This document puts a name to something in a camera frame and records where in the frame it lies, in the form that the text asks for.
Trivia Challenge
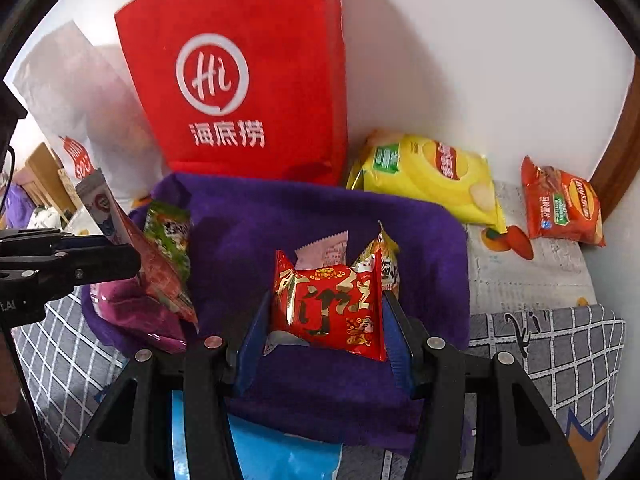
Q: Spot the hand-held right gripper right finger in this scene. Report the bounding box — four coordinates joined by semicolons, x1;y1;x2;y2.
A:
382;292;586;480

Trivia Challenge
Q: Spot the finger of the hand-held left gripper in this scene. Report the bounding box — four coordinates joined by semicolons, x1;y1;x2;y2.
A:
0;228;111;260
0;245;142;302

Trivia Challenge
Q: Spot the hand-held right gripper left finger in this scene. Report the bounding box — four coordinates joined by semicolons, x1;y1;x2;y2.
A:
62;290;273;480

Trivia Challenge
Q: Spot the long grey red snack packet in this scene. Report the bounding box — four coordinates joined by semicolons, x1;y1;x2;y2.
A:
75;167;200;332

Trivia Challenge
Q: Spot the green snack packet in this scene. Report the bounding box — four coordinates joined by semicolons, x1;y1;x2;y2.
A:
144;200;194;282

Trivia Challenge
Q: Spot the small yellow snack packet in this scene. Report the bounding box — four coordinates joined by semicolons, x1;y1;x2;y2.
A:
350;221;401;299

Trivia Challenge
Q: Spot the person's left forearm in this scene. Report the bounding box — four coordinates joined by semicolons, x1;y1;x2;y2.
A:
0;331;27;417

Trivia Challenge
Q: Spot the purple snack packet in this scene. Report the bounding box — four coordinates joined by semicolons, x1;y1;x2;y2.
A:
90;277;189;354

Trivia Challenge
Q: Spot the wooden furniture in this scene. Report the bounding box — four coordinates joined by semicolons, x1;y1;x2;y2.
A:
24;142;83;222

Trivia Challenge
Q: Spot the blue plastic packet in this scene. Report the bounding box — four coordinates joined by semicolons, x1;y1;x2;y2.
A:
170;389;344;480

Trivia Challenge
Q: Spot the pink white snack packet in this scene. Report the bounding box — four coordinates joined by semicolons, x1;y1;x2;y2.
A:
294;230;349;272

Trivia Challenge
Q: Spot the purple towel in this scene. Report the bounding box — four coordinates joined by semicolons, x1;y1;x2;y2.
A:
80;172;472;455

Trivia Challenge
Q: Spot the white plastic bag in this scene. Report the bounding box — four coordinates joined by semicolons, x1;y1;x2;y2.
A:
11;20;167;202

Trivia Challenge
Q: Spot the grey grid blanket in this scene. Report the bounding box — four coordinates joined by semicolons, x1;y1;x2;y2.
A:
14;302;627;480

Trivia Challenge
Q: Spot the yellow chips bag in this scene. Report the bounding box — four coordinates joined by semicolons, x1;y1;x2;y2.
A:
346;130;507;234

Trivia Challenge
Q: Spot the red chips bag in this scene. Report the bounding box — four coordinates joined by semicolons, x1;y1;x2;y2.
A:
520;155;606;248

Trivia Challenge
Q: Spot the red paper bag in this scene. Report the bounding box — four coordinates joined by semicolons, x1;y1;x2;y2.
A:
114;0;350;187

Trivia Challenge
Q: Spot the wooden door frame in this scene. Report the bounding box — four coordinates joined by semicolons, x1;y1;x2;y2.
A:
590;55;640;224

